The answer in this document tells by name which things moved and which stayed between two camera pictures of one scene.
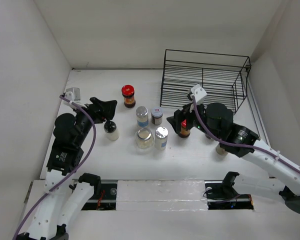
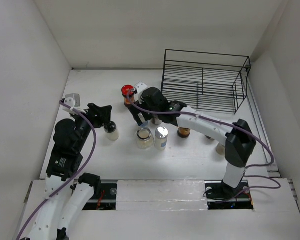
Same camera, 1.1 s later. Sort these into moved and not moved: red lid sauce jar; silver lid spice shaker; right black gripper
Moved: right black gripper
Not moved: silver lid spice shaker; red lid sauce jar
